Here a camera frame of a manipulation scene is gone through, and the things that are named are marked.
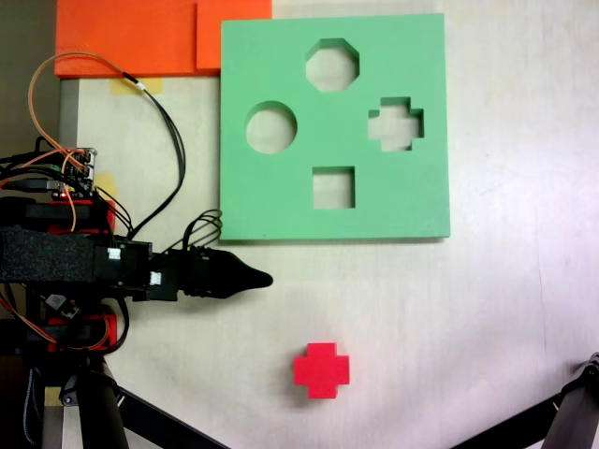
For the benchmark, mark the black circuit board with coil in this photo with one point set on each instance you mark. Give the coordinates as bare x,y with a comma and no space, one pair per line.
58,301

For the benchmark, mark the yellow tape piece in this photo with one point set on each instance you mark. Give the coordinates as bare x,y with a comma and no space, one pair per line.
106,180
52,396
152,85

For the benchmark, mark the red cross columnar block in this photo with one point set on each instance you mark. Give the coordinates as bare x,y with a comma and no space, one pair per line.
322,370

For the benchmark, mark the large orange flat block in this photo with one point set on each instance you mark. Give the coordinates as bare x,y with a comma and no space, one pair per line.
121,37

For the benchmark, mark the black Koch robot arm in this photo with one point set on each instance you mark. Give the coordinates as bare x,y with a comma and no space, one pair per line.
47,255

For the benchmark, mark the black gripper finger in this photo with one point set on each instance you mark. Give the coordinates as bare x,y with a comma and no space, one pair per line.
236,285
238,267

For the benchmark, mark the green shape hole board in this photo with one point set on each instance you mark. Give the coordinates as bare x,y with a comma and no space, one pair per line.
281,210

